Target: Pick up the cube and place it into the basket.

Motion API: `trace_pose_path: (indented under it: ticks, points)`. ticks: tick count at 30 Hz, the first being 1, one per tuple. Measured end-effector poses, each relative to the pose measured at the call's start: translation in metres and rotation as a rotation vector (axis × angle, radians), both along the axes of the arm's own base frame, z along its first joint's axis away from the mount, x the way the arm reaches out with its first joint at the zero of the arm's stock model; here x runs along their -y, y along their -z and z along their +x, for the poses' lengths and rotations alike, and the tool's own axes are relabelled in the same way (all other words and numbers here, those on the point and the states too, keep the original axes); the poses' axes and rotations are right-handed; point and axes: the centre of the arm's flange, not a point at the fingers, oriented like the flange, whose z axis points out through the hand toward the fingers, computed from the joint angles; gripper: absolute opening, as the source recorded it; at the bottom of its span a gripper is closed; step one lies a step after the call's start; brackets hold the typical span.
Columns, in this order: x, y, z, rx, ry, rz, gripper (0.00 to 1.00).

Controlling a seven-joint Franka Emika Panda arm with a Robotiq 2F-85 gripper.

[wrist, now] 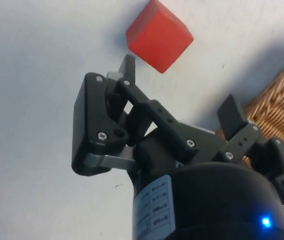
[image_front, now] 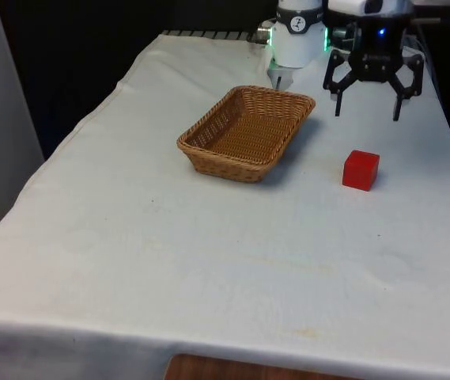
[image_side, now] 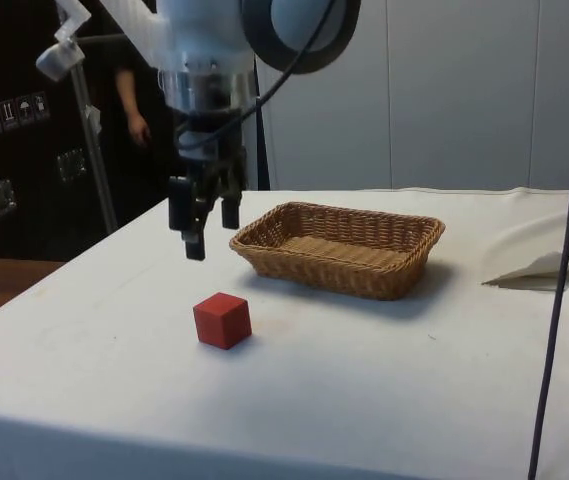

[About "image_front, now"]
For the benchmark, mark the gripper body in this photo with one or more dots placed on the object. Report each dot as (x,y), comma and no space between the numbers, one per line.
(375,47)

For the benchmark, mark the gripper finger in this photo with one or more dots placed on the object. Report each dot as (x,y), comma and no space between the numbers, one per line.
(414,79)
(332,75)

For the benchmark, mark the red cube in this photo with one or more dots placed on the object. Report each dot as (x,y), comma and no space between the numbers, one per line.
(361,170)

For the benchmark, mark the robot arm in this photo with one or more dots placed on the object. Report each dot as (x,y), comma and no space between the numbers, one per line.
(296,51)

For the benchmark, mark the brown wicker basket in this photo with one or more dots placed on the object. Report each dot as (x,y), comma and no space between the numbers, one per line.
(248,134)

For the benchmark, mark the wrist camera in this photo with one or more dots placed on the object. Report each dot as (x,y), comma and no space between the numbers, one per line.
(351,6)

